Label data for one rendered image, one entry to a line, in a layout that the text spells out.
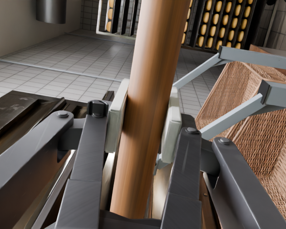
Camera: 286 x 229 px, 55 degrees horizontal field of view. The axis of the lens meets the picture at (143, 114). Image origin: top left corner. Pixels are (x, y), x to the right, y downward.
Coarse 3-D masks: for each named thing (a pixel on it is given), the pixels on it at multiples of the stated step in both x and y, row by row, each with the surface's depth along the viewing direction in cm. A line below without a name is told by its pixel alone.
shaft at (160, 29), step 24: (144, 0) 17; (168, 0) 16; (144, 24) 17; (168, 24) 16; (144, 48) 17; (168, 48) 17; (144, 72) 18; (168, 72) 18; (144, 96) 18; (168, 96) 19; (144, 120) 19; (120, 144) 21; (144, 144) 20; (120, 168) 21; (144, 168) 20; (120, 192) 22; (144, 192) 22
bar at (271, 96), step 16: (224, 48) 100; (208, 64) 103; (256, 64) 101; (272, 64) 101; (256, 96) 58; (272, 96) 56; (240, 112) 59; (256, 112) 59; (208, 128) 61; (224, 128) 61; (160, 160) 65
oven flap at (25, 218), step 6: (78, 114) 174; (84, 114) 172; (48, 186) 104; (42, 192) 102; (36, 198) 99; (36, 204) 95; (30, 210) 93; (24, 216) 91; (30, 216) 90; (18, 222) 88; (24, 222) 88; (18, 228) 86
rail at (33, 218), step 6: (72, 150) 106; (72, 156) 102; (66, 162) 98; (60, 168) 95; (60, 174) 91; (54, 180) 88; (54, 186) 86; (48, 192) 83; (42, 198) 81; (48, 198) 81; (42, 204) 78; (36, 210) 76; (36, 216) 74; (30, 222) 72; (24, 228) 70; (30, 228) 70
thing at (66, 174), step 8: (112, 96) 169; (72, 160) 99; (72, 168) 95; (64, 176) 90; (64, 184) 87; (56, 192) 83; (48, 200) 80; (56, 200) 80; (48, 208) 77; (56, 208) 80; (40, 216) 74; (48, 216) 75; (56, 216) 80; (40, 224) 71; (48, 224) 74
